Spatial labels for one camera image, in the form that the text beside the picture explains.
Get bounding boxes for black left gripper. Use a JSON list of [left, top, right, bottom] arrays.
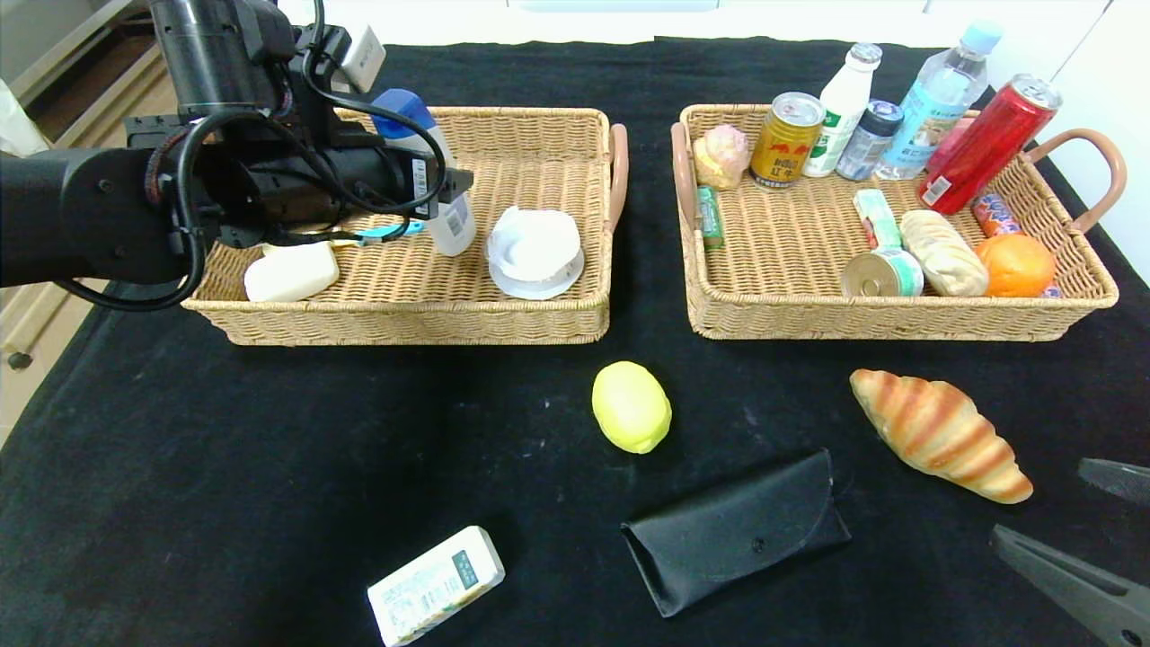
[[324, 146, 474, 221]]

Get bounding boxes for white shampoo bottle blue cap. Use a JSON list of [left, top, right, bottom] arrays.
[[370, 88, 478, 258]]

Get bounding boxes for yellow lemon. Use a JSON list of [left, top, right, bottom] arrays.
[[592, 361, 673, 456]]

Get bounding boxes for black leather glasses case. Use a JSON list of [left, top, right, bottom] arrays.
[[621, 448, 853, 618]]

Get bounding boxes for striped brown croissant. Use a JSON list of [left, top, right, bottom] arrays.
[[849, 368, 1034, 504]]

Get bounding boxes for white teacup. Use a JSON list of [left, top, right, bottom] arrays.
[[490, 206, 585, 282]]

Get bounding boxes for white round container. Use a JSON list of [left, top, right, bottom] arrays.
[[486, 241, 587, 301]]

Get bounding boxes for cream heart-shaped box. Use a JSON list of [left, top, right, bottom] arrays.
[[243, 241, 341, 304]]

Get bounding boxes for white furniture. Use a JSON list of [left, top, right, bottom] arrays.
[[279, 0, 1150, 91]]

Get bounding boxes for green chewing gum pack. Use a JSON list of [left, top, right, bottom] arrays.
[[696, 186, 726, 252]]

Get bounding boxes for pink and yellow cupcake toy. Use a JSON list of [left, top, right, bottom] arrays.
[[693, 124, 751, 191]]

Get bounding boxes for gold energy drink can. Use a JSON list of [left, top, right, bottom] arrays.
[[749, 92, 826, 190]]

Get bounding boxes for white box with green label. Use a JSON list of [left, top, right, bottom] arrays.
[[367, 525, 507, 647]]

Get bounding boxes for white milk bottle green label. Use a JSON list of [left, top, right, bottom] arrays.
[[802, 42, 883, 179]]

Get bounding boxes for white hanging cloth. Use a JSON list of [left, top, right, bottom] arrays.
[[0, 76, 50, 155]]

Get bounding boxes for green and white snack pack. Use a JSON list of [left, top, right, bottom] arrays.
[[852, 189, 902, 253]]

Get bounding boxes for silver can with green label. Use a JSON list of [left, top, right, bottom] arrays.
[[839, 247, 924, 298]]

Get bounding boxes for wooden wheeled rack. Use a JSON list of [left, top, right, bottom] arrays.
[[0, 288, 82, 371]]

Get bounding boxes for clear water bottle blue cap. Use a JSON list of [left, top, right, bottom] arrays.
[[873, 21, 1002, 182]]

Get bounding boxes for pale ridged bread loaf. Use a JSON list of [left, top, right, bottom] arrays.
[[898, 209, 988, 298]]

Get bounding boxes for tall red drink can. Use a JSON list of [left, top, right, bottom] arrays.
[[916, 74, 1063, 217]]

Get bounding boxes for orange and blue candy roll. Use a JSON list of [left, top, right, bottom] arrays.
[[969, 193, 1022, 239]]

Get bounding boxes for orange fruit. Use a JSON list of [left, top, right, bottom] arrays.
[[975, 234, 1057, 298]]

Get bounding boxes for wicker basket with brown handles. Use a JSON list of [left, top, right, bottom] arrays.
[[180, 106, 630, 347], [671, 103, 1128, 342]]

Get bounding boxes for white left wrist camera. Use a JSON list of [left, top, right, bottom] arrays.
[[341, 25, 387, 93]]

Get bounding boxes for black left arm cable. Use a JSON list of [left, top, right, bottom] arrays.
[[54, 0, 450, 311]]

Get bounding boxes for grey metal shelf frame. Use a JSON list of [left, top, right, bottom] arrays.
[[0, 0, 158, 118]]

